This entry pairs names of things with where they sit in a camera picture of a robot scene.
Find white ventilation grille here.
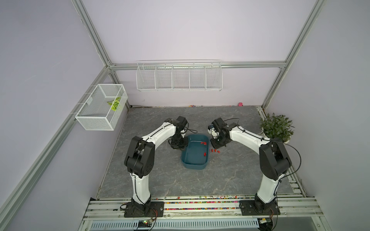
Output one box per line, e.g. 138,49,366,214
87,218,260,231

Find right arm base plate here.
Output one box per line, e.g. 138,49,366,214
239,199,280,216

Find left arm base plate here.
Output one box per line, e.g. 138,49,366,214
124,201,164,218

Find white wire wall shelf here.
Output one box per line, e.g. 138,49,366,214
136,60,223,91

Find aluminium rail base frame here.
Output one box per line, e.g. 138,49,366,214
83,194,324,220

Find teal plastic storage box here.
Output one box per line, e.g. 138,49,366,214
181,134,210,170

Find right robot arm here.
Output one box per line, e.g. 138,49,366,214
208,118,292,211

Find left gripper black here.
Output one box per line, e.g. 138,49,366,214
171,133,189,151

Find green item in basket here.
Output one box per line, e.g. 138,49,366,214
108,97,121,111

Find large potted green plant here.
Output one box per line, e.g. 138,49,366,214
260,113,295,142

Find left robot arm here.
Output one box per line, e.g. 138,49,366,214
124,116,188,211

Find white mesh basket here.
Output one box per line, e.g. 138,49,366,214
75,84,128,131

